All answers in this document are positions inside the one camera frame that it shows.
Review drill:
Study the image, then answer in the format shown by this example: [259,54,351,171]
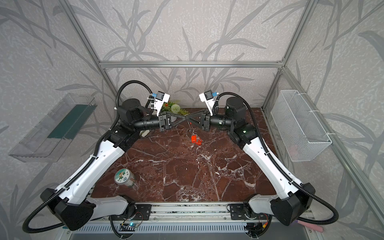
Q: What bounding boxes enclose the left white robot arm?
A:
[41,99,187,231]

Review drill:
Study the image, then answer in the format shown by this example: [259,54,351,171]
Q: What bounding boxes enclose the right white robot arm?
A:
[188,93,315,226]

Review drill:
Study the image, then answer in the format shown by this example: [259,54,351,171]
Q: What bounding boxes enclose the white flower pot plant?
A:
[160,102,190,122]

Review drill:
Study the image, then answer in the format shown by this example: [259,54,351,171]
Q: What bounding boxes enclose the left green circuit board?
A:
[119,223,142,232]

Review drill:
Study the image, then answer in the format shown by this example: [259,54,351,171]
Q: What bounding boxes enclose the purple pink spatula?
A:
[295,220,324,233]

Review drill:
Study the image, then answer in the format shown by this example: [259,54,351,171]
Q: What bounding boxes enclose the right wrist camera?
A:
[199,90,219,116]

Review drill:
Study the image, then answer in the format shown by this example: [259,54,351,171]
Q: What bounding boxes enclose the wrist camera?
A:
[199,90,219,116]
[148,91,170,116]

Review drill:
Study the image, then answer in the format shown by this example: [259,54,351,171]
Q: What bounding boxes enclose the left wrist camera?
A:
[148,91,170,116]

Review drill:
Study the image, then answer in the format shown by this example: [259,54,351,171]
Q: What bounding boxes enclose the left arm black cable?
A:
[22,80,154,234]

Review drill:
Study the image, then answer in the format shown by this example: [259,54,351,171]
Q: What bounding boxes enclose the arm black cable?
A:
[22,80,154,234]
[217,91,340,226]

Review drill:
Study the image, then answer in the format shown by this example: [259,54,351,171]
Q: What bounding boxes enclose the aluminium frame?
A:
[58,1,384,224]

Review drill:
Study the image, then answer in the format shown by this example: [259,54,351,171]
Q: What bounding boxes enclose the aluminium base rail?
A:
[56,202,323,240]

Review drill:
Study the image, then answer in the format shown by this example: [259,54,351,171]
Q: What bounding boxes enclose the white wire mesh basket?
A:
[271,90,332,162]

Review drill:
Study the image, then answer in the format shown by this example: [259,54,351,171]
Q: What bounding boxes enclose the clear plastic wall tray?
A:
[9,94,97,163]

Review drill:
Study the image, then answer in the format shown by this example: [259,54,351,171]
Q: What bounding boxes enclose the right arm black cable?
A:
[217,91,340,226]

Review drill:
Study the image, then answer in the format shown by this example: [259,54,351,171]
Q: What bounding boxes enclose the right circuit board wires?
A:
[244,220,271,239]

